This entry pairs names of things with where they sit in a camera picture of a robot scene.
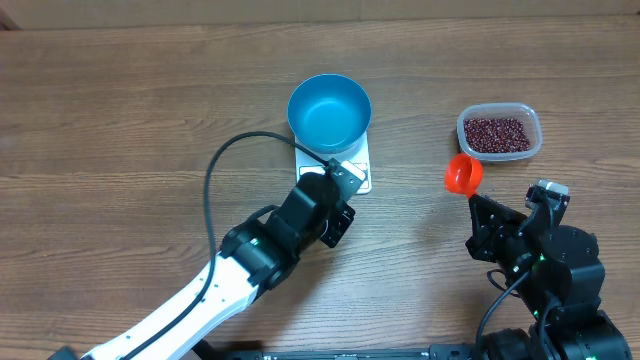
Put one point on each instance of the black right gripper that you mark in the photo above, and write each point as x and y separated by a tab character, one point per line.
486	232

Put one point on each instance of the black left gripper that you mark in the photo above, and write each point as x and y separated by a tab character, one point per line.
296	188

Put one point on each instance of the red measuring scoop blue handle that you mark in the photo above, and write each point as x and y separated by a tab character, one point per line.
463	175

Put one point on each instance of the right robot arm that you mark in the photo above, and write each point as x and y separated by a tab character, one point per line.
563	329

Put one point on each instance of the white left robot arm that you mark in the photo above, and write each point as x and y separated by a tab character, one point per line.
216	294

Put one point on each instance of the white kitchen scale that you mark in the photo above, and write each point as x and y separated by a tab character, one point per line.
358	155

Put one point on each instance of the blue bowl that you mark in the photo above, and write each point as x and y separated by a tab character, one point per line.
329	113

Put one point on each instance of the red beans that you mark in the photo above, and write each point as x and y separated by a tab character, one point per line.
496	135

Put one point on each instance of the clear plastic container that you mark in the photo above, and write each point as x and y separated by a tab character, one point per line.
520	111

